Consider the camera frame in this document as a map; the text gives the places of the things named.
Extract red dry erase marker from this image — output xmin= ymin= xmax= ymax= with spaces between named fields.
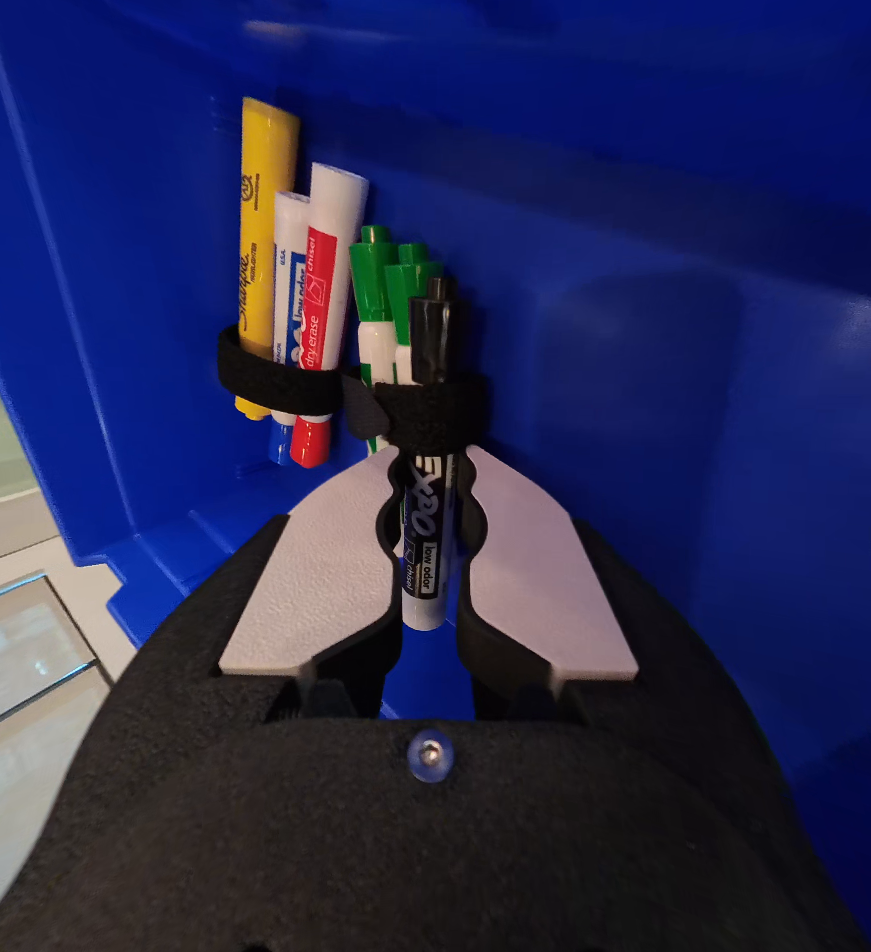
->
xmin=289 ymin=161 xmax=371 ymax=470

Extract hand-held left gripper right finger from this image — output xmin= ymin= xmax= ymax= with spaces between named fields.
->
xmin=454 ymin=444 xmax=639 ymax=700

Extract metal framed glass panel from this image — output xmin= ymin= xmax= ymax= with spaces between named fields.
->
xmin=0 ymin=571 xmax=103 ymax=747

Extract blue dry erase marker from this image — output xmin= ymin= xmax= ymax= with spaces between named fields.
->
xmin=266 ymin=190 xmax=313 ymax=467

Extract blue plastic bin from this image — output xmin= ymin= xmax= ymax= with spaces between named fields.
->
xmin=0 ymin=0 xmax=871 ymax=952

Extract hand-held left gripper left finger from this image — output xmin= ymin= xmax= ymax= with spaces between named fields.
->
xmin=216 ymin=445 xmax=407 ymax=704

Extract green dry erase marker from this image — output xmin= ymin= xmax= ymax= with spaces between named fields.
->
xmin=348 ymin=225 xmax=401 ymax=456
xmin=383 ymin=241 xmax=445 ymax=388

